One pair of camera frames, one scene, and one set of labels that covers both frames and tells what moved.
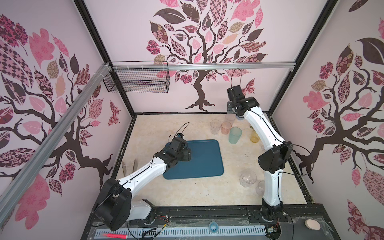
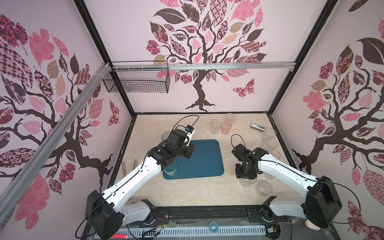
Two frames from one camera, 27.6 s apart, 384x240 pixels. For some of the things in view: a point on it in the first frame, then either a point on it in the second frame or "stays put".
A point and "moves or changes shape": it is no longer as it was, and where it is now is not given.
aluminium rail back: [203, 67] stays put
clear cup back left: [215, 125] stays put
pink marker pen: [115, 236] stays put
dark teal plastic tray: [205, 161] stays put
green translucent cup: [235, 134] moves or changes shape
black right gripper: [228, 105] to [249, 175]
